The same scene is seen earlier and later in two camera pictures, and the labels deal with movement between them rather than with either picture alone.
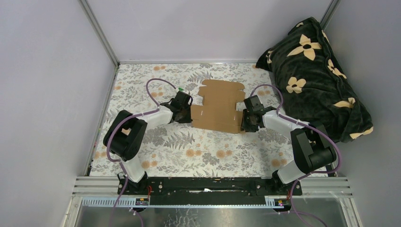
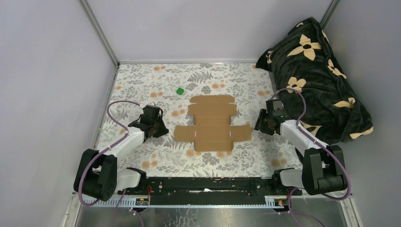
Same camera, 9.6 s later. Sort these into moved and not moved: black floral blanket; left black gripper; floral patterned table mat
Moved: left black gripper
Not moved: floral patterned table mat; black floral blanket
